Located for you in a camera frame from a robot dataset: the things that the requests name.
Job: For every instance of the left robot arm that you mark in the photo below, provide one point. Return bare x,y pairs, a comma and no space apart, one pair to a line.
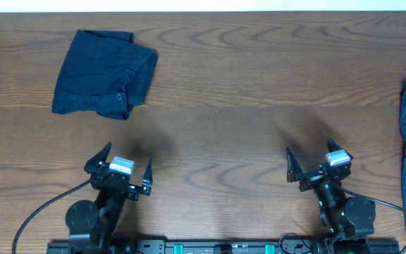
92,224

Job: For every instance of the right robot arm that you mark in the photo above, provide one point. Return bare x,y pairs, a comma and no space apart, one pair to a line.
350,219

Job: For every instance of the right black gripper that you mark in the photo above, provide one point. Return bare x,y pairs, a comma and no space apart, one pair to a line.
295,171

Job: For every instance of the dark blue shorts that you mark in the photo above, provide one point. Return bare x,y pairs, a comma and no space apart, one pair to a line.
104,72

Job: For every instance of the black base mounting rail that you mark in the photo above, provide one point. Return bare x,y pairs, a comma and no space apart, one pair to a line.
285,246

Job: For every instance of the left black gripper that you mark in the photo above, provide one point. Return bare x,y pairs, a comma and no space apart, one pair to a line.
115,180

